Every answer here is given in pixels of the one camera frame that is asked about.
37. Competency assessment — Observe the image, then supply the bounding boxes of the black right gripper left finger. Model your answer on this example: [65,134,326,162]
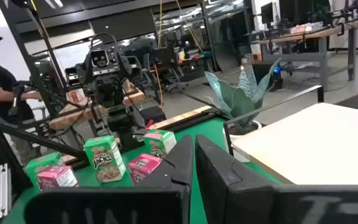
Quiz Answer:
[23,133,195,224]

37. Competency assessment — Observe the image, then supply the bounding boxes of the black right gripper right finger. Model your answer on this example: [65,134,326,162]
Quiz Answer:
[195,134,358,224]

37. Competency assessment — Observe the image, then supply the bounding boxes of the magenta Raisin Bran cereal box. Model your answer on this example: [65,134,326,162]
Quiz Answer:
[127,152,163,187]
[37,164,80,191]

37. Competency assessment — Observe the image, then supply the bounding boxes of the green Apple Jacks cereal box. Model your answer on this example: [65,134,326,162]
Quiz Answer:
[25,151,65,191]
[84,135,127,184]
[143,129,178,159]

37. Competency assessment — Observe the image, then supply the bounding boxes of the light wooden shelf board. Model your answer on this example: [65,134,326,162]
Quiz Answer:
[231,102,358,186]

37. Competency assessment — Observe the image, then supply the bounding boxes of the black box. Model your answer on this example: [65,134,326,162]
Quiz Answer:
[140,106,167,125]

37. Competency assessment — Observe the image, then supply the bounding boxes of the whiteboard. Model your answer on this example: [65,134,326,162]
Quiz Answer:
[54,42,91,74]

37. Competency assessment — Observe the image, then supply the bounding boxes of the white plant pot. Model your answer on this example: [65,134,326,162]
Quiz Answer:
[225,119,263,163]

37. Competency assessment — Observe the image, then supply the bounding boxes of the grey office chair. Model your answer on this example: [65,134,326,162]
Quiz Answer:
[163,67,189,94]

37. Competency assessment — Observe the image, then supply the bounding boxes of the green table mat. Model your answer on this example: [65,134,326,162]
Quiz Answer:
[0,116,284,224]

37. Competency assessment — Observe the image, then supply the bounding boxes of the blue-green succulent plant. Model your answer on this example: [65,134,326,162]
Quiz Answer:
[204,58,282,125]

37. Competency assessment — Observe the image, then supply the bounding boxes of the silver aluminium extrusion bar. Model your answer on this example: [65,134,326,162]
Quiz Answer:
[0,163,12,218]

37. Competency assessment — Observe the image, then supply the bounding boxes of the dark floor mat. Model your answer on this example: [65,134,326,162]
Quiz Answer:
[336,86,358,113]

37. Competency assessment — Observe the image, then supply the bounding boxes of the wooden standing desk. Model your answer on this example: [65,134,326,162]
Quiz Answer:
[250,18,358,91]

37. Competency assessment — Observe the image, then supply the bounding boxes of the black monitor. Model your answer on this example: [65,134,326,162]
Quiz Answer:
[260,2,275,25]

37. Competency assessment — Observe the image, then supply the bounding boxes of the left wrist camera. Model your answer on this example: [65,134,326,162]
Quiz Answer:
[89,49,111,68]

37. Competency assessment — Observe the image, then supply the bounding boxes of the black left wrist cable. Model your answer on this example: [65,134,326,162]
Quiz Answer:
[89,32,118,55]

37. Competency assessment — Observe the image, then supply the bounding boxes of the yellow hanging cable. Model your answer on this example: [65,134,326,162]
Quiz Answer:
[157,0,164,108]
[175,0,204,53]

